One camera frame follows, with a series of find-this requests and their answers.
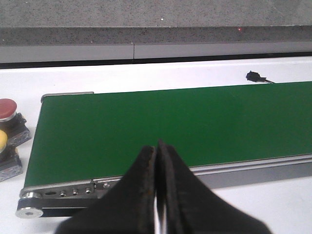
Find grey granite counter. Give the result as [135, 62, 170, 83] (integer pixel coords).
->
[0, 0, 312, 46]

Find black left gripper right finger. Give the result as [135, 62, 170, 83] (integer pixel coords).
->
[156, 140, 271, 234]

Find yellow push button back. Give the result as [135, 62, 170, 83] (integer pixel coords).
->
[0, 129, 24, 182]

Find green conveyor belt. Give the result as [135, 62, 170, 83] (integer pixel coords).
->
[24, 82, 312, 187]

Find red push button back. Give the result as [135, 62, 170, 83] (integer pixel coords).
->
[0, 98, 31, 146]

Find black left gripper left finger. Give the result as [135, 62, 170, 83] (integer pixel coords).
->
[56, 146, 156, 234]

